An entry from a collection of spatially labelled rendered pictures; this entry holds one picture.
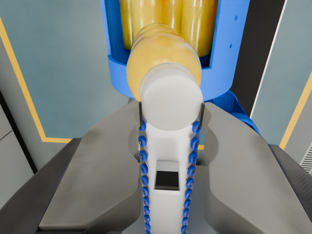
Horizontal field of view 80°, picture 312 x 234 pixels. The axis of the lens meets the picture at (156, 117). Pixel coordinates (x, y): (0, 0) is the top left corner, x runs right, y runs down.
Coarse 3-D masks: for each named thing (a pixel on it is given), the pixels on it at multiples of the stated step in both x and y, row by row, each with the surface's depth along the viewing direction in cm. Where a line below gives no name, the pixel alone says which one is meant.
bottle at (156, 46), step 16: (144, 32) 19; (160, 32) 16; (176, 32) 20; (144, 48) 14; (160, 48) 13; (176, 48) 13; (192, 48) 15; (128, 64) 15; (144, 64) 13; (160, 64) 12; (176, 64) 12; (192, 64) 13; (128, 80) 15; (144, 80) 13
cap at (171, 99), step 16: (160, 80) 11; (176, 80) 11; (192, 80) 11; (144, 96) 11; (160, 96) 11; (176, 96) 11; (192, 96) 11; (144, 112) 12; (160, 112) 12; (176, 112) 12; (192, 112) 12; (160, 128) 12; (176, 128) 12
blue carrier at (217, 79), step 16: (112, 0) 41; (224, 0) 27; (240, 0) 29; (112, 16) 42; (224, 16) 28; (240, 16) 31; (112, 32) 43; (224, 32) 30; (240, 32) 33; (112, 48) 43; (224, 48) 31; (112, 64) 37; (208, 64) 52; (224, 64) 33; (112, 80) 40; (208, 80) 33; (224, 80) 35; (128, 96) 37; (208, 96) 35
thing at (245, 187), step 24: (216, 120) 9; (216, 144) 8; (240, 144) 8; (264, 144) 8; (216, 168) 7; (240, 168) 7; (264, 168) 7; (216, 192) 6; (240, 192) 6; (264, 192) 6; (288, 192) 6; (216, 216) 6; (240, 216) 5; (264, 216) 5; (288, 216) 5
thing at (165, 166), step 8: (160, 168) 79; (168, 168) 79; (176, 168) 79; (160, 176) 73; (168, 176) 73; (176, 176) 73; (160, 184) 70; (168, 184) 70; (176, 184) 70; (160, 192) 70; (168, 192) 70; (176, 192) 70
